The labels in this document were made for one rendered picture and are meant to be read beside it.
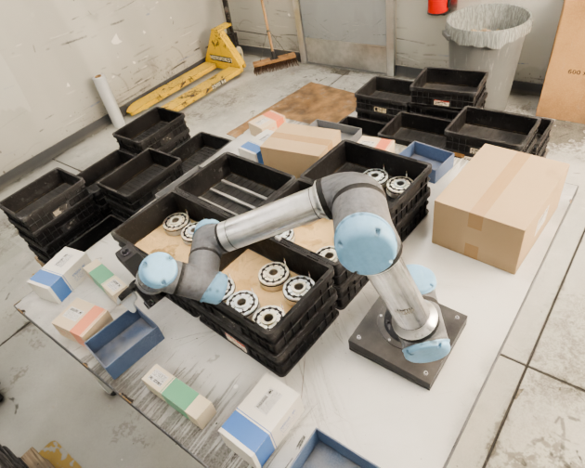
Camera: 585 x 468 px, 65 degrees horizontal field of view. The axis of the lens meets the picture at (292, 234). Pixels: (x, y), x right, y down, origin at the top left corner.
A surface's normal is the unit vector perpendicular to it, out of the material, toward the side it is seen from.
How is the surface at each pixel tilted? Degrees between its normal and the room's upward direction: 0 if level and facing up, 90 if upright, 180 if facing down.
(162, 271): 44
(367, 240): 87
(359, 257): 86
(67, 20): 90
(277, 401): 0
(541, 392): 0
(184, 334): 0
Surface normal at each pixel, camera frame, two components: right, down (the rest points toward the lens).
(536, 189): -0.15, -0.73
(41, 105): 0.79, 0.31
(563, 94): -0.60, 0.37
